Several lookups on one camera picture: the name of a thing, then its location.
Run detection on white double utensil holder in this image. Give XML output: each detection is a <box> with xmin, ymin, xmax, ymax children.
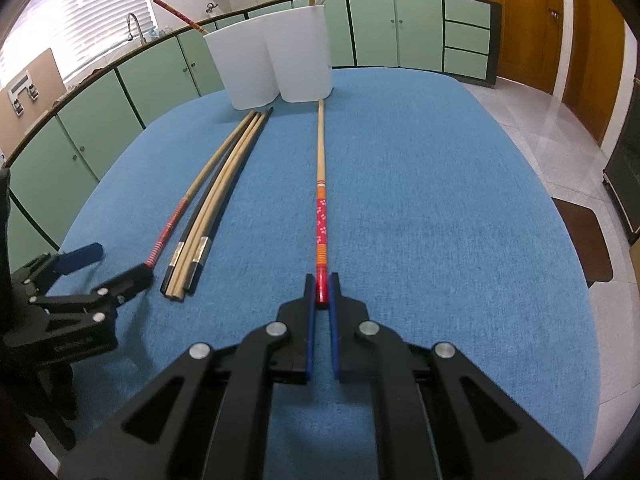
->
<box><xmin>204</xmin><ymin>4</ymin><xmax>333</xmax><ymax>110</ymax></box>

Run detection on red striped bamboo chopstick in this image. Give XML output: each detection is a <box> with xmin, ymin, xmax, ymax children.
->
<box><xmin>145</xmin><ymin>110</ymin><xmax>256</xmax><ymax>269</ymax></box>

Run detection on brown wooden door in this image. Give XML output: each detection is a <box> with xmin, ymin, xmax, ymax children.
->
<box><xmin>562</xmin><ymin>0</ymin><xmax>625</xmax><ymax>144</ymax></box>
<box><xmin>494</xmin><ymin>0</ymin><xmax>563</xmax><ymax>93</ymax></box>

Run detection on blue table cloth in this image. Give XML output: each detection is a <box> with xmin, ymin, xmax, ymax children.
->
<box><xmin>44</xmin><ymin>66</ymin><xmax>601</xmax><ymax>480</ymax></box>

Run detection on red floral bamboo chopstick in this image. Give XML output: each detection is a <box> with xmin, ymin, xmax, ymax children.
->
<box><xmin>316</xmin><ymin>100</ymin><xmax>329</xmax><ymax>308</ymax></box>

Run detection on green kitchen cabinets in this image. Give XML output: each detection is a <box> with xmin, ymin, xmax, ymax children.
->
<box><xmin>8</xmin><ymin>0</ymin><xmax>502</xmax><ymax>268</ymax></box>

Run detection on black oven cabinet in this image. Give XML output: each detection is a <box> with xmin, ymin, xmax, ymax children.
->
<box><xmin>603</xmin><ymin>77</ymin><xmax>640</xmax><ymax>245</ymax></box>

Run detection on kitchen faucet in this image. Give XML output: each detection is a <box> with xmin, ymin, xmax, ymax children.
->
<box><xmin>126</xmin><ymin>13</ymin><xmax>148</xmax><ymax>46</ymax></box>

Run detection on brown floor mat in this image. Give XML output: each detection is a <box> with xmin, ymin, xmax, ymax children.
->
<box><xmin>552</xmin><ymin>197</ymin><xmax>613</xmax><ymax>287</ymax></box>

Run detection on black chopstick silver band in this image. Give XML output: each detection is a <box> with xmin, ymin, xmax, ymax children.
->
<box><xmin>160</xmin><ymin>107</ymin><xmax>273</xmax><ymax>301</ymax></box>
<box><xmin>175</xmin><ymin>107</ymin><xmax>273</xmax><ymax>300</ymax></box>

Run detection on plain bamboo chopstick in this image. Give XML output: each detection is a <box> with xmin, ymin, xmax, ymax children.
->
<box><xmin>165</xmin><ymin>108</ymin><xmax>272</xmax><ymax>301</ymax></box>
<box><xmin>160</xmin><ymin>110</ymin><xmax>262</xmax><ymax>300</ymax></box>

